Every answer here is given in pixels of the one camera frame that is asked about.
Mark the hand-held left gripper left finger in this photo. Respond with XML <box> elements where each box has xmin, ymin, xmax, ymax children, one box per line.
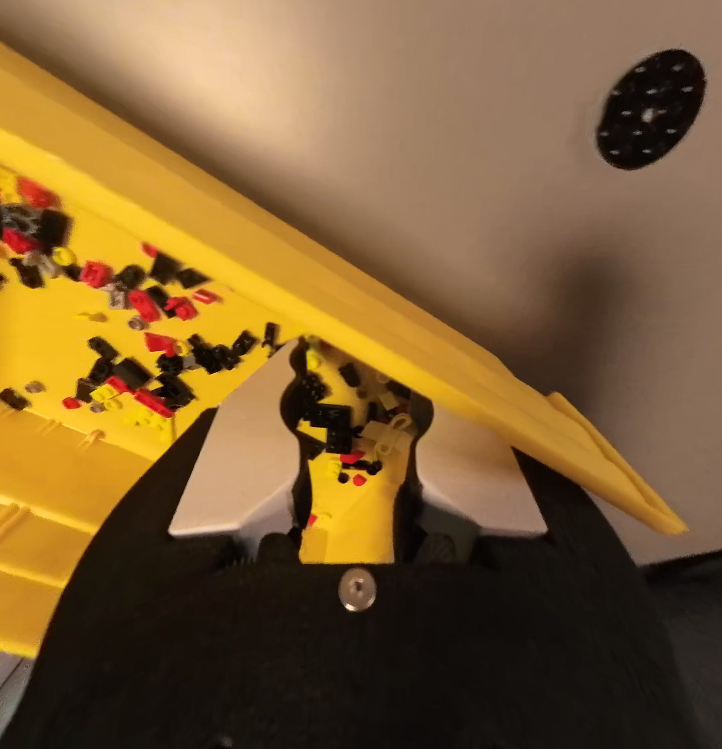
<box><xmin>168</xmin><ymin>338</ymin><xmax>315</xmax><ymax>545</ymax></box>

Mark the yellow plastic tray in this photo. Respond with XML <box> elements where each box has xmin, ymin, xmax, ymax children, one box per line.
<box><xmin>0</xmin><ymin>32</ymin><xmax>690</xmax><ymax>659</ymax></box>

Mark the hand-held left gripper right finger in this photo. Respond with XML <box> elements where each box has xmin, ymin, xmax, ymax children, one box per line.
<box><xmin>405</xmin><ymin>399</ymin><xmax>550</xmax><ymax>539</ymax></box>

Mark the pile of lego pieces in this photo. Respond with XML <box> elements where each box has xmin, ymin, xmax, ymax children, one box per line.
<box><xmin>0</xmin><ymin>170</ymin><xmax>435</xmax><ymax>527</ymax></box>

